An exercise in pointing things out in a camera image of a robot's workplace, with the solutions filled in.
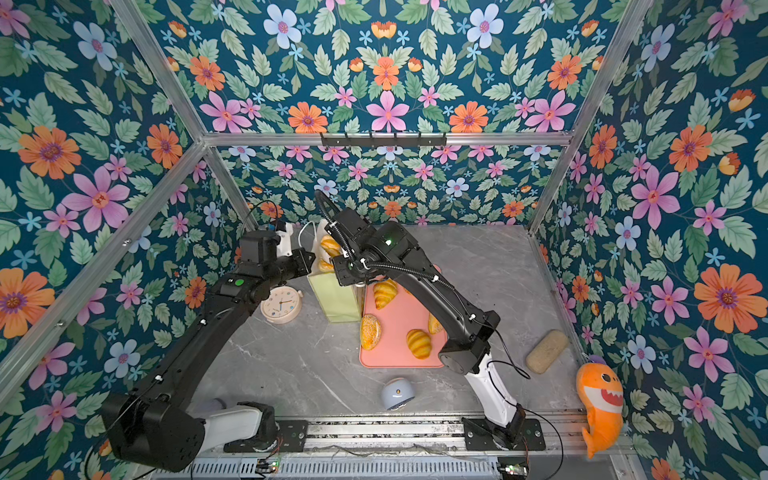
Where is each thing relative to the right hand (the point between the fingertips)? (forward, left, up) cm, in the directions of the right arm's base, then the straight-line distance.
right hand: (344, 270), depth 70 cm
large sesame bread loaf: (-2, -23, -25) cm, 34 cm away
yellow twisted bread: (+10, +5, -4) cm, 12 cm away
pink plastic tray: (+5, -14, -29) cm, 33 cm away
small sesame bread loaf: (-4, -4, -24) cm, 25 cm away
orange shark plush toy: (-21, -63, -22) cm, 70 cm away
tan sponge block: (-10, -55, -26) cm, 61 cm away
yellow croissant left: (+10, -7, -26) cm, 29 cm away
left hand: (+8, +8, 0) cm, 11 cm away
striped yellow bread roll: (-7, -18, -26) cm, 33 cm away
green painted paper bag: (+1, +4, -16) cm, 17 cm away
